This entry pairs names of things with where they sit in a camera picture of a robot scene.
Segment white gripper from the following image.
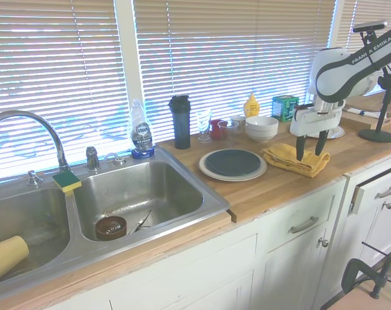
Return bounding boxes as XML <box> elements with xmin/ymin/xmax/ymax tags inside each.
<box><xmin>290</xmin><ymin>108</ymin><xmax>342</xmax><ymax>161</ymax></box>

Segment yellow terry towel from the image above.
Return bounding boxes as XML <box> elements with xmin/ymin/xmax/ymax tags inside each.
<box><xmin>262</xmin><ymin>143</ymin><xmax>331</xmax><ymax>179</ymax></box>

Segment white dinner plate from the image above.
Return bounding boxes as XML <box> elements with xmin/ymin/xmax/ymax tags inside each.
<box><xmin>324</xmin><ymin>124</ymin><xmax>346</xmax><ymax>140</ymax></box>

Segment dark blue plate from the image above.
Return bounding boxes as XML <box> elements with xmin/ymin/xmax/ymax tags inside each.
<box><xmin>204</xmin><ymin>150</ymin><xmax>263</xmax><ymax>177</ymax></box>

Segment dark plate on white plate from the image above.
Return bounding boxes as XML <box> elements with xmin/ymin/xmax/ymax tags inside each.
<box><xmin>198</xmin><ymin>148</ymin><xmax>268</xmax><ymax>182</ymax></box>

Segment green cardboard box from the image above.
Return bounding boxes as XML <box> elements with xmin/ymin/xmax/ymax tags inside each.
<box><xmin>271</xmin><ymin>95</ymin><xmax>300</xmax><ymax>123</ymax></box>

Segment wooden serving tray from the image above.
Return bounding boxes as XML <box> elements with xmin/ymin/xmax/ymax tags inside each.
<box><xmin>342</xmin><ymin>93</ymin><xmax>391</xmax><ymax>130</ymax></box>

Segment white rolled napkin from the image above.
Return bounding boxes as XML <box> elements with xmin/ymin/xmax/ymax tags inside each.
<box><xmin>346</xmin><ymin>108</ymin><xmax>382</xmax><ymax>119</ymax></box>

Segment yellow mustard bottle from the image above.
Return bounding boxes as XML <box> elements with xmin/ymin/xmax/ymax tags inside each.
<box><xmin>243</xmin><ymin>92</ymin><xmax>261</xmax><ymax>119</ymax></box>

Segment small white ceramic cup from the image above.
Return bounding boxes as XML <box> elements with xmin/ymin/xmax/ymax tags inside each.
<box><xmin>230</xmin><ymin>115</ymin><xmax>247</xmax><ymax>135</ymax></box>

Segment white open drawer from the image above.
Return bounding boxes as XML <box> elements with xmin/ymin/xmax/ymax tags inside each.
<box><xmin>348</xmin><ymin>163</ymin><xmax>391</xmax><ymax>216</ymax></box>

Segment clear plastic cup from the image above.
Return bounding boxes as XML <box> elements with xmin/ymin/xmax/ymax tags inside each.
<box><xmin>217</xmin><ymin>121</ymin><xmax>240</xmax><ymax>146</ymax></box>

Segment red cup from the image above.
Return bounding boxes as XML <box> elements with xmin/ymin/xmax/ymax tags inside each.
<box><xmin>209</xmin><ymin>118</ymin><xmax>228</xmax><ymax>141</ymax></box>

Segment clear footed glass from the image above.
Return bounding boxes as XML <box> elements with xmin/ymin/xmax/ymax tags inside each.
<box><xmin>196</xmin><ymin>109</ymin><xmax>213</xmax><ymax>144</ymax></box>

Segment wide beige window blind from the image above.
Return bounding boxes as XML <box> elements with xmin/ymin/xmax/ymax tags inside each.
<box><xmin>0</xmin><ymin>0</ymin><xmax>131</xmax><ymax>182</ymax></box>
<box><xmin>132</xmin><ymin>0</ymin><xmax>337</xmax><ymax>143</ymax></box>

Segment black shaker bottle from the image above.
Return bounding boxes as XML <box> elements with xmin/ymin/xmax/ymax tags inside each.
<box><xmin>168</xmin><ymin>94</ymin><xmax>192</xmax><ymax>150</ymax></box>

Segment narrow beige window blind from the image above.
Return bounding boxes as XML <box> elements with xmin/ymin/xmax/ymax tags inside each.
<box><xmin>330</xmin><ymin>0</ymin><xmax>391</xmax><ymax>95</ymax></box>

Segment black C-clamp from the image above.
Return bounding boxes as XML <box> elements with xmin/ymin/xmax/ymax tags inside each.
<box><xmin>340</xmin><ymin>240</ymin><xmax>391</xmax><ymax>300</ymax></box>

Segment stainless steel double sink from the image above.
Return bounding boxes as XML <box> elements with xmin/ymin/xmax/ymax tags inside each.
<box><xmin>0</xmin><ymin>145</ymin><xmax>231</xmax><ymax>304</ymax></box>

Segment Dawn dish soap bottle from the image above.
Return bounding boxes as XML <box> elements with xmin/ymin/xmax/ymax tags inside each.
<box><xmin>130</xmin><ymin>98</ymin><xmax>158</xmax><ymax>160</ymax></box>

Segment white kitchen cabinet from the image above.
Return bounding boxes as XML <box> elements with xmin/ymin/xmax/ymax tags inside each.
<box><xmin>30</xmin><ymin>151</ymin><xmax>391</xmax><ymax>310</ymax></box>

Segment metal tongs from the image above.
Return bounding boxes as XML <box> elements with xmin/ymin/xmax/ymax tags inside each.
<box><xmin>130</xmin><ymin>209</ymin><xmax>153</xmax><ymax>234</ymax></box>

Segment metal coil whisk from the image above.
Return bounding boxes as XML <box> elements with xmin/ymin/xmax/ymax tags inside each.
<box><xmin>104</xmin><ymin>222</ymin><xmax>123</xmax><ymax>235</ymax></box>

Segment brown bowl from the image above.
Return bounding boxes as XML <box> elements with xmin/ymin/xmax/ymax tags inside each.
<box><xmin>95</xmin><ymin>215</ymin><xmax>128</xmax><ymax>242</ymax></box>

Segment green and yellow sponge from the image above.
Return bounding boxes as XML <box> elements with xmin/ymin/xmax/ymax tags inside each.
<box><xmin>52</xmin><ymin>170</ymin><xmax>82</xmax><ymax>194</ymax></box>

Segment chrome gooseneck faucet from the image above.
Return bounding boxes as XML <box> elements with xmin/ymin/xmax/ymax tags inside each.
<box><xmin>0</xmin><ymin>110</ymin><xmax>72</xmax><ymax>174</ymax></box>

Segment chrome soap dispenser knob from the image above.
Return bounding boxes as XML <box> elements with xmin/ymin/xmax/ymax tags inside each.
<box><xmin>26</xmin><ymin>170</ymin><xmax>43</xmax><ymax>187</ymax></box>

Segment yellow plastic cup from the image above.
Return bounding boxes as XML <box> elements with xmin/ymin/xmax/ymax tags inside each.
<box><xmin>0</xmin><ymin>235</ymin><xmax>30</xmax><ymax>287</ymax></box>

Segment black camera stand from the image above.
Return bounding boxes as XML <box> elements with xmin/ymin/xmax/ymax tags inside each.
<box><xmin>358</xmin><ymin>30</ymin><xmax>391</xmax><ymax>143</ymax></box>

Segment grey stereo camera bar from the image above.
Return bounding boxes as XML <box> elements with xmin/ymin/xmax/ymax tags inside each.
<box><xmin>352</xmin><ymin>19</ymin><xmax>388</xmax><ymax>34</ymax></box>

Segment chrome sink ring fitting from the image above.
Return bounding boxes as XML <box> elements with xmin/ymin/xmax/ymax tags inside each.
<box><xmin>103</xmin><ymin>152</ymin><xmax>125</xmax><ymax>165</ymax></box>

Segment chrome faucet handle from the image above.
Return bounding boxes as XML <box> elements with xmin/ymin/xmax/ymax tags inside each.
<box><xmin>85</xmin><ymin>145</ymin><xmax>101</xmax><ymax>172</ymax></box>

